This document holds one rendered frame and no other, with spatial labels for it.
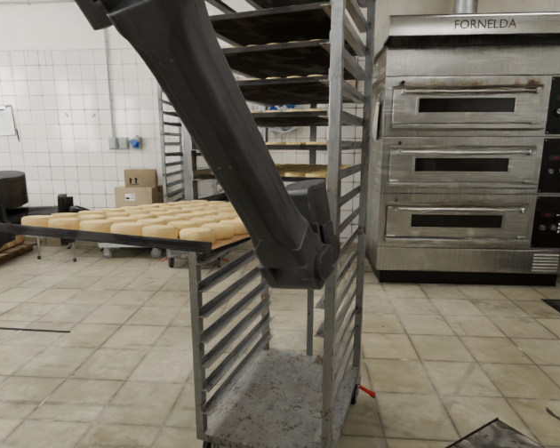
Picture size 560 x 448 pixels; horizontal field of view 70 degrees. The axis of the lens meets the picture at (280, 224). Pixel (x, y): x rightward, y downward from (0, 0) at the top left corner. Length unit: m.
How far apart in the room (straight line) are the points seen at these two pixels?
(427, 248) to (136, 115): 3.17
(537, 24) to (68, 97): 4.24
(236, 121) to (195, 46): 0.07
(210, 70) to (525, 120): 3.29
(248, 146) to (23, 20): 4.95
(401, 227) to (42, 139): 3.85
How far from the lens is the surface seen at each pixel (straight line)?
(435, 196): 3.37
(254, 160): 0.39
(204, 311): 1.39
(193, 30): 0.35
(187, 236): 0.56
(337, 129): 1.08
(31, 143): 5.18
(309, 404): 1.71
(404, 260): 3.42
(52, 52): 5.07
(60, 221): 0.72
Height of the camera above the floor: 1.15
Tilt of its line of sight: 11 degrees down
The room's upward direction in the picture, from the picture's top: straight up
